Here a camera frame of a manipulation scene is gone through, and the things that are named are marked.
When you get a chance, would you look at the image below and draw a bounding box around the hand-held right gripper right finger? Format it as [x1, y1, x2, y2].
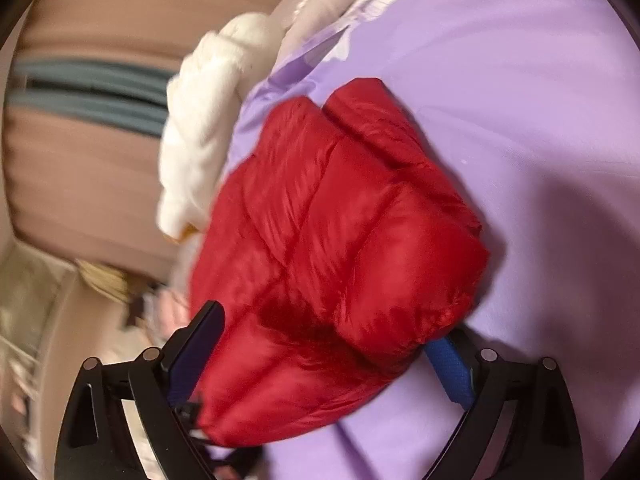
[422, 327, 586, 480]

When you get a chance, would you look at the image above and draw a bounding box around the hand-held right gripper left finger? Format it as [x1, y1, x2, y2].
[54, 300, 226, 480]

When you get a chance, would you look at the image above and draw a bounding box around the red down jacket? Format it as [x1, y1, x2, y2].
[189, 77, 491, 448]

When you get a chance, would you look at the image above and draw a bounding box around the pleated beige lamp shade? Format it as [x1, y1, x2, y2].
[77, 259, 136, 302]

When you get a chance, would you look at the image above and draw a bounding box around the pink curtain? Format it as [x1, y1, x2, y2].
[15, 0, 326, 71]
[2, 105, 201, 276]

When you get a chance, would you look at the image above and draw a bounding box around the white puffer jacket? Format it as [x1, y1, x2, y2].
[156, 12, 301, 241]

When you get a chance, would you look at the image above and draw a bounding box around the purple floral blanket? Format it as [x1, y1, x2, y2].
[220, 0, 640, 480]

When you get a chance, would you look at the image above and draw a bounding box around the blue-grey curtain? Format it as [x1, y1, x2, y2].
[5, 60, 176, 137]

